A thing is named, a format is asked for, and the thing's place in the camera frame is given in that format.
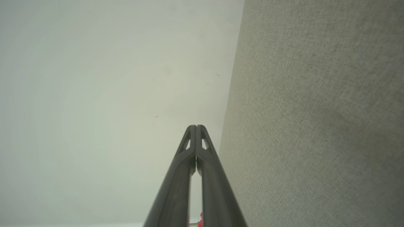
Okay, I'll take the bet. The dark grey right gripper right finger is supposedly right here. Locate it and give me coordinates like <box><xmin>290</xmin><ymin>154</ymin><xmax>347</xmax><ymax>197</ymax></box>
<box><xmin>196</xmin><ymin>125</ymin><xmax>247</xmax><ymax>227</ymax></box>

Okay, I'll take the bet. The grey fabric sofa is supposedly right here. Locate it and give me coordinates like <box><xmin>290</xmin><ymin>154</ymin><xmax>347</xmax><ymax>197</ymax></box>
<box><xmin>219</xmin><ymin>0</ymin><xmax>404</xmax><ymax>227</ymax></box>

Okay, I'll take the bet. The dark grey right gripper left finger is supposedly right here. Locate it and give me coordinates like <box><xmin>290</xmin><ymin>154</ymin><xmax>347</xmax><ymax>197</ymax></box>
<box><xmin>144</xmin><ymin>125</ymin><xmax>197</xmax><ymax>227</ymax></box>

